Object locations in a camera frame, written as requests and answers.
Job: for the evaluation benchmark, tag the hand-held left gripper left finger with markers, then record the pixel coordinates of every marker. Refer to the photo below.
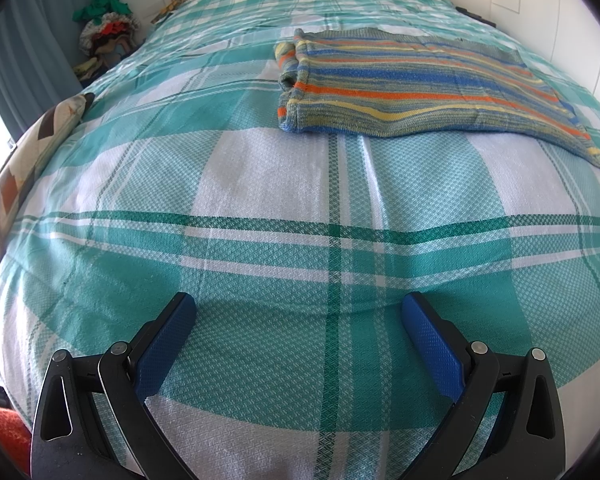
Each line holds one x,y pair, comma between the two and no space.
162,345

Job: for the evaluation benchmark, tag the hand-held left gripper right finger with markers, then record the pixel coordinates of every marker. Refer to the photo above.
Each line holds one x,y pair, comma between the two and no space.
430,345

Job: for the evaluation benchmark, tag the striped knit sweater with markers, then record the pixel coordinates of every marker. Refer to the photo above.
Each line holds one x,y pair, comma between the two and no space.
405,90

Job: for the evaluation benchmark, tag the pile of colourful clothes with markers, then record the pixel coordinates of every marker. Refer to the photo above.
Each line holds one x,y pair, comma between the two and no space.
107,22

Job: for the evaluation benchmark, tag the teal plaid bedsheet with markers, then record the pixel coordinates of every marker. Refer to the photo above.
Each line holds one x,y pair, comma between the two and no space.
280,220

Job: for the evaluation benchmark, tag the orange fuzzy blanket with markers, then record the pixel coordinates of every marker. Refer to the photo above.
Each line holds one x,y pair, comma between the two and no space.
2,435

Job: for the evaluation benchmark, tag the patterned brown white pillow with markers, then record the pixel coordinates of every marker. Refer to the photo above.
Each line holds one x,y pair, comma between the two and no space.
22,160

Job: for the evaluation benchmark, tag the dark flat device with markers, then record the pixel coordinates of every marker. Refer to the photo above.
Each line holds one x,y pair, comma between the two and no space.
475,15

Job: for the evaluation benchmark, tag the grey-blue curtain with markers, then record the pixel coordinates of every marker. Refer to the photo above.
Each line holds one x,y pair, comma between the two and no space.
35,35

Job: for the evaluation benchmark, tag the yellow brown patterned cloth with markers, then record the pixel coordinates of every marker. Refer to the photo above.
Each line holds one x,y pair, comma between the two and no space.
180,2

